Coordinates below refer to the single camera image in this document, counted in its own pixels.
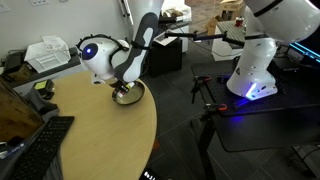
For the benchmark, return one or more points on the black device with white print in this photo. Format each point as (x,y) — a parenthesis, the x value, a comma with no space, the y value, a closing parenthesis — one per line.
(150,174)

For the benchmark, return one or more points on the black computer keyboard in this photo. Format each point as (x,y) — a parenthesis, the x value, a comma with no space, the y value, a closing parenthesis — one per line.
(41,148)

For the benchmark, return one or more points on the black cabinet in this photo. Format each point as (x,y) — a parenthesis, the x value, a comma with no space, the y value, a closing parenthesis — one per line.
(165,56)

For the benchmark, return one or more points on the black box with green label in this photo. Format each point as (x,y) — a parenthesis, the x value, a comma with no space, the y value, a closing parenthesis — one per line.
(45,88)

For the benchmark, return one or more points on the black perforated robot table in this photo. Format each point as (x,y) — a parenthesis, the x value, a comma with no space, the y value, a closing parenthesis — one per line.
(266,123)

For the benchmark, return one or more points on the white wall socket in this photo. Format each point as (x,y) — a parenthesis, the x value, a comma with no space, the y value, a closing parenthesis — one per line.
(39,1)

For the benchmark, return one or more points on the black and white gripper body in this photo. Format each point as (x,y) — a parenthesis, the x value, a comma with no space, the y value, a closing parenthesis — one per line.
(124,87)

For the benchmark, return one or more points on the black camera mounting bar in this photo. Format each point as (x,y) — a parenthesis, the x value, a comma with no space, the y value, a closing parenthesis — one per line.
(200,35)

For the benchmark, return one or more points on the red can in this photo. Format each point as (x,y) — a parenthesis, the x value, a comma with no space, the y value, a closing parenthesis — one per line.
(239,21)

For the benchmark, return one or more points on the brown cardboard box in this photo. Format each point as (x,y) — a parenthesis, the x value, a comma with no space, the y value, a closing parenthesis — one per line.
(231,6)

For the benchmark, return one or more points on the grey wall shelf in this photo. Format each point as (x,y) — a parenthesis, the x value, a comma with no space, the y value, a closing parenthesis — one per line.
(40,71)

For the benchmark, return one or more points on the grey cloth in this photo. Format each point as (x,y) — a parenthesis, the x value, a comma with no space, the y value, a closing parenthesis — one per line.
(38,101)

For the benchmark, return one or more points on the white plastic paper tray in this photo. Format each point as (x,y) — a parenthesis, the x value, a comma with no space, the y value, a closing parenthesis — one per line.
(48,55)

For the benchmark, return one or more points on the black case on shelf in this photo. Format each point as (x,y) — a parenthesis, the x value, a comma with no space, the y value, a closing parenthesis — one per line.
(11,61)

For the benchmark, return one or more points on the round shiny metal bowl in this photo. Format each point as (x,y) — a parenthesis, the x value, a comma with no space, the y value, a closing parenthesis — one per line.
(130,95)

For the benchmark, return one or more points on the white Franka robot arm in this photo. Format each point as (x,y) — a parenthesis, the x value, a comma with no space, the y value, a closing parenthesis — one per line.
(266,63)

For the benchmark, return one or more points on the black stand leg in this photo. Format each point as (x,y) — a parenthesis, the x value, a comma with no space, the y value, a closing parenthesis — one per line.
(206,143)

